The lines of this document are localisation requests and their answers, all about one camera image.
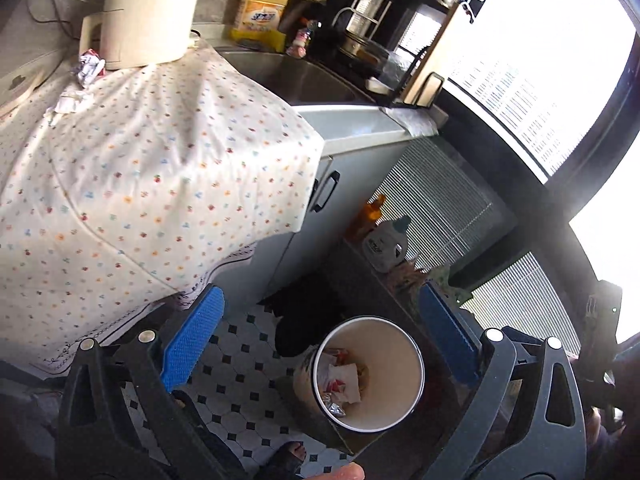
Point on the person's foot in sandal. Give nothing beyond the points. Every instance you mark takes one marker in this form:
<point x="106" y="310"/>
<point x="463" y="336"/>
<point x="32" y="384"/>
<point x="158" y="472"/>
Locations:
<point x="287" y="460"/>

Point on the white red paper wrapper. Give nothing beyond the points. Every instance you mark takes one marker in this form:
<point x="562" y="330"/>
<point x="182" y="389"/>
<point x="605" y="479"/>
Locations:
<point x="342" y="377"/>

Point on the small dark bottle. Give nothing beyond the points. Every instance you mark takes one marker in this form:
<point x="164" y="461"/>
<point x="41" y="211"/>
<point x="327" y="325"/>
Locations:
<point x="302" y="40"/>

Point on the plain silver foil wrapper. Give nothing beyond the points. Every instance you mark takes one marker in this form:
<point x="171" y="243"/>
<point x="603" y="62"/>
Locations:
<point x="334" y="405"/>

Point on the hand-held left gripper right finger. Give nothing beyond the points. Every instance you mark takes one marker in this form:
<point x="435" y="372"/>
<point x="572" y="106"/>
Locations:
<point x="447" y="335"/>

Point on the white laundry detergent bottle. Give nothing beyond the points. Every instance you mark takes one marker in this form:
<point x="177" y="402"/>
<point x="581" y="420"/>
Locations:
<point x="387" y="247"/>

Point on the wooden cutting board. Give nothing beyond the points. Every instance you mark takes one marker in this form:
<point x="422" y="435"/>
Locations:
<point x="430" y="55"/>

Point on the white folded cloth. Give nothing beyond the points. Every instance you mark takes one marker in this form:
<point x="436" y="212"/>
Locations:
<point x="415" y="121"/>

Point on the black dish rack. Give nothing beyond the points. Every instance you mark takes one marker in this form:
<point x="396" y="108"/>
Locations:
<point x="425" y="20"/>

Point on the red white crumpled wrapper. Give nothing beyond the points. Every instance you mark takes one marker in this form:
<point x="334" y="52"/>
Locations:
<point x="90" y="66"/>

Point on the floral tablecloth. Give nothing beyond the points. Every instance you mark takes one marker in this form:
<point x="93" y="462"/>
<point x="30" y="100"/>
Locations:
<point x="150" y="160"/>

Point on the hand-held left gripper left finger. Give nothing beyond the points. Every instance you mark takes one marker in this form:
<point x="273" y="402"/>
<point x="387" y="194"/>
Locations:
<point x="195" y="340"/>

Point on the yellow detergent bottle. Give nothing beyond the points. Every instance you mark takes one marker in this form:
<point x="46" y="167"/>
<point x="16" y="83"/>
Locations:
<point x="260" y="10"/>

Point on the white paper bucket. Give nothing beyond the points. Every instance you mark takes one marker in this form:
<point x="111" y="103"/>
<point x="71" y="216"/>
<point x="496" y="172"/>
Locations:
<point x="390" y="360"/>

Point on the orange bottle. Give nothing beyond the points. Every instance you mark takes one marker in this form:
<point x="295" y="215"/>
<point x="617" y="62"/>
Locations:
<point x="367" y="217"/>

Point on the steel sink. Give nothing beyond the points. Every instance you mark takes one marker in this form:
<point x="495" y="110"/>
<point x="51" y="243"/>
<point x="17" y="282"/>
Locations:
<point x="295" y="75"/>

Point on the white crumpled plastic wrapper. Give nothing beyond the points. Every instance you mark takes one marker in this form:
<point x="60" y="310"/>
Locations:
<point x="69" y="101"/>

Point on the white cabinet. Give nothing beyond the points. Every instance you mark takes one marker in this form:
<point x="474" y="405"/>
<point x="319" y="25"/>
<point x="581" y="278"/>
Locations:
<point x="360" y="160"/>

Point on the glass pitcher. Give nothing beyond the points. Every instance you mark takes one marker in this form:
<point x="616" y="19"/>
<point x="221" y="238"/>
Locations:
<point x="362" y="25"/>

